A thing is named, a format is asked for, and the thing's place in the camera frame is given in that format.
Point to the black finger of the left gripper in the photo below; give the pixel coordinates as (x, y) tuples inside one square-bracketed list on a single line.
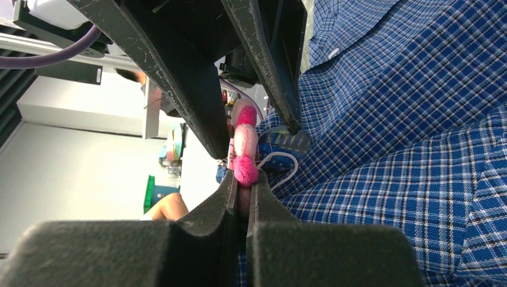
[(181, 72), (272, 34)]

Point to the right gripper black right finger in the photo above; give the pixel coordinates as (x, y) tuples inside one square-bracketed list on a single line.
[(283, 251)]

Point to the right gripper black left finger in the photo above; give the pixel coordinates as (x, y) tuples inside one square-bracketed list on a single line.
[(200, 249)]

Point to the pink flower brooch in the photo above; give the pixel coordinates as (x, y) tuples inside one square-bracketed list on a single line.
[(245, 147)]

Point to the blue checkered shirt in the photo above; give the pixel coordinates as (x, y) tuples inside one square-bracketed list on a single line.
[(405, 106)]

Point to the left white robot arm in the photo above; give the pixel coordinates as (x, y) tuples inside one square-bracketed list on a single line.
[(203, 24)]

